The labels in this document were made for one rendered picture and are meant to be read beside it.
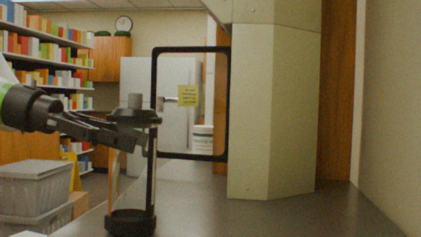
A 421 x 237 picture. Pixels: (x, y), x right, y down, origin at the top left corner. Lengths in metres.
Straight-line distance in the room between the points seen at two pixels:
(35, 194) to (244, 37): 2.34
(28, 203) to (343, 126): 2.36
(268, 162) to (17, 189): 2.38
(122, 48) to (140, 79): 0.74
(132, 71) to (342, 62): 5.05
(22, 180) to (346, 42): 2.43
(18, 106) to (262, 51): 0.62
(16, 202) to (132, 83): 3.48
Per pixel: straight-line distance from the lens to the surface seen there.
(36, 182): 3.16
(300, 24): 1.21
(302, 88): 1.21
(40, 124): 0.87
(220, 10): 1.15
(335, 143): 1.51
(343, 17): 1.54
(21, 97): 0.88
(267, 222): 0.95
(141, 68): 6.30
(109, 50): 6.86
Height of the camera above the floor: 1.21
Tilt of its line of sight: 3 degrees down
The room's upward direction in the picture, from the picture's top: 2 degrees clockwise
